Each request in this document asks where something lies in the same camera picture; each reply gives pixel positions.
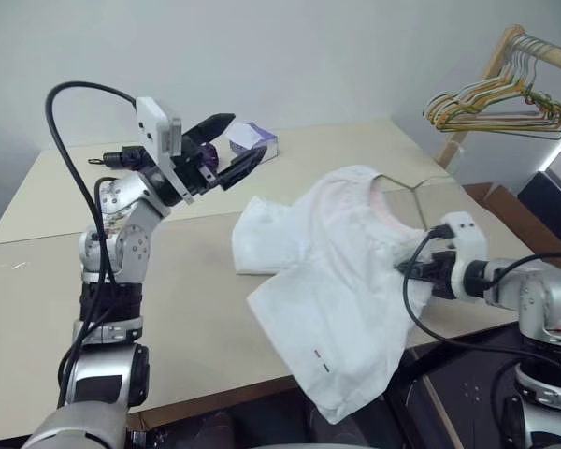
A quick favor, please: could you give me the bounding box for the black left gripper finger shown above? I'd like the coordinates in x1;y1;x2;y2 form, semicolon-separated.
185;111;237;145
216;145;267;192

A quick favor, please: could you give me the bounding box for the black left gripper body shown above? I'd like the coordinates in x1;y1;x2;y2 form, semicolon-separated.
171;132;222;198

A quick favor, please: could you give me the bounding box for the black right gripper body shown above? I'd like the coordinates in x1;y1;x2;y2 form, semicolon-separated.
419;250;458;301

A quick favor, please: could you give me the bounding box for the white t-shirt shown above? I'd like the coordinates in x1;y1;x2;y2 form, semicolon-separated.
231;163;434;426

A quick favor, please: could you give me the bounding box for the dark wire hanger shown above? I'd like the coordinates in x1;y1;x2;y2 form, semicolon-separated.
372;171;450;231

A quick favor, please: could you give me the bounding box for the purple tissue box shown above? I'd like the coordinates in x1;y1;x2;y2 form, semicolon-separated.
223;121;280;163

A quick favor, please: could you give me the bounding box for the brown cardboard box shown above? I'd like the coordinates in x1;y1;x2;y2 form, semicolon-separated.
462;181;561;270

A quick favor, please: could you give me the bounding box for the black box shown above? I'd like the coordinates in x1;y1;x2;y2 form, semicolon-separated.
516;170;561;244

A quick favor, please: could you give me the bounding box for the light wooden slat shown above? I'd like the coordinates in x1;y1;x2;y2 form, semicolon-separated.
420;373;464;449

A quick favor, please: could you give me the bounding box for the bunch of clothes hangers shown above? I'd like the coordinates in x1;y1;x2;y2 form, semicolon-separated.
437;36;561;141

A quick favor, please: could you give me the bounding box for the brown cardboard panel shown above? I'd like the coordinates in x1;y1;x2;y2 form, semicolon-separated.
130;381;309;431

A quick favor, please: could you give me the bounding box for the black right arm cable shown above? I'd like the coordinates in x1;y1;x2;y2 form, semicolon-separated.
401;225;561;389

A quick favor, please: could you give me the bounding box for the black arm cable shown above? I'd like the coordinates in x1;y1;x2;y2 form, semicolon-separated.
45;81;144;408
401;225;561;389

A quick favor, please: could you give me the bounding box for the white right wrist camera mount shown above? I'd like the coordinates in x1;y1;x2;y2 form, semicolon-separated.
439;211;489;301

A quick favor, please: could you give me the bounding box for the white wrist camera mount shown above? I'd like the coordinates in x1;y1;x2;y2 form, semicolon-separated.
135;96;197;206
439;211;489;301

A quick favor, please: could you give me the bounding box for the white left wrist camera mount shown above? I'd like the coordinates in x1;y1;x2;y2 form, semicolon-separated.
135;96;197;206

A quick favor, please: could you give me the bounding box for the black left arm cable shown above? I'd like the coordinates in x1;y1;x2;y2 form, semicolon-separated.
45;81;144;408

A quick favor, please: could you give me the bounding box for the yellow wire hanger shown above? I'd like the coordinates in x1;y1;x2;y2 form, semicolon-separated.
423;36;561;132
424;36;561;135

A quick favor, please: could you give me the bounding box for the white wire hanger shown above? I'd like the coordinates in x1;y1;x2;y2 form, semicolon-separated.
432;36;561;127

